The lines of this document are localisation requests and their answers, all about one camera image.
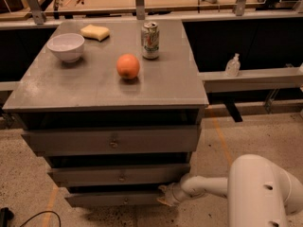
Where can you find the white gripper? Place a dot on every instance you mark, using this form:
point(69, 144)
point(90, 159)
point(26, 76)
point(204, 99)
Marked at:
point(173, 192)

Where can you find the grey bottom drawer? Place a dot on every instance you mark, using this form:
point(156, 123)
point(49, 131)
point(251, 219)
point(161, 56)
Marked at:
point(119, 198)

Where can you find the grey drawer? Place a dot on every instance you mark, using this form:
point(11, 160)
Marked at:
point(94, 141)
point(119, 198)
point(116, 175)

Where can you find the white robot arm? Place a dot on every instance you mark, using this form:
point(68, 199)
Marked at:
point(259, 193)

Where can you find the grey middle drawer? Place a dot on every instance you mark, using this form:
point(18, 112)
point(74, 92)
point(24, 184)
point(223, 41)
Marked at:
point(116, 175)

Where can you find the grey top drawer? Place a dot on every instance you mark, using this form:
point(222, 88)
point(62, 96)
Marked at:
point(94, 141)

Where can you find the grey drawer cabinet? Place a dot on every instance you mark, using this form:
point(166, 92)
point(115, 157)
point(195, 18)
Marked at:
point(89, 93)

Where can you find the orange fruit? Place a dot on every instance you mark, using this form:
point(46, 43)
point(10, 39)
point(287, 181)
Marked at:
point(128, 66)

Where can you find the clear sanitizer bottle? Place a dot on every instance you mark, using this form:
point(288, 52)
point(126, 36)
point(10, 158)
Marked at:
point(233, 66)

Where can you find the black floor device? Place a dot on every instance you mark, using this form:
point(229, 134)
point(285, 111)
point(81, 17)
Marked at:
point(5, 216)

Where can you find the soda can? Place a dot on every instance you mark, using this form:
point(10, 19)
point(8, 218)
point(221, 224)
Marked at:
point(150, 40)

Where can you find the white bowl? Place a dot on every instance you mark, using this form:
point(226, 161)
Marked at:
point(67, 47)

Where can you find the yellow sponge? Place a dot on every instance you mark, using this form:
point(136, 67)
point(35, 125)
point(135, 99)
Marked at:
point(95, 32)

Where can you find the wooden workbench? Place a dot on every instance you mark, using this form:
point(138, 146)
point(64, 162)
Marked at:
point(189, 10)

